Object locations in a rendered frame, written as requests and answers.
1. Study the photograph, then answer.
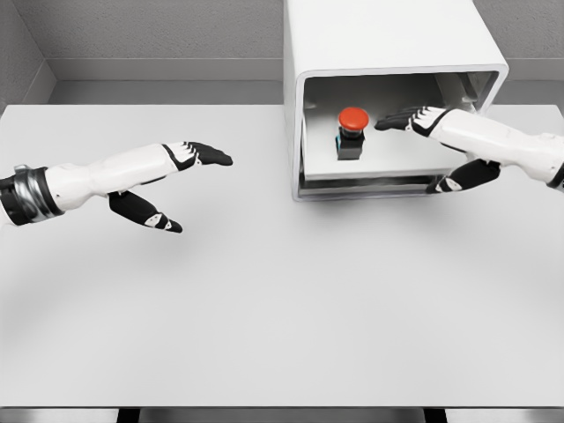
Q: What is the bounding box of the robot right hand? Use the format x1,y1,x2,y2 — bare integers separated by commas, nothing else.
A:
374,106,512,195

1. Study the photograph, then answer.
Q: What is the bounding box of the red button load switch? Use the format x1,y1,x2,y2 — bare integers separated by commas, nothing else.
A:
336,107,371,162

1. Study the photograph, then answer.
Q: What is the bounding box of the white tabletop storage cabinet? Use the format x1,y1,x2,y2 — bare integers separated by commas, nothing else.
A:
283,0,511,204

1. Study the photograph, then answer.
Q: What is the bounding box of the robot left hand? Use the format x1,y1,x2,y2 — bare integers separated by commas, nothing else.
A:
86,141,234,234

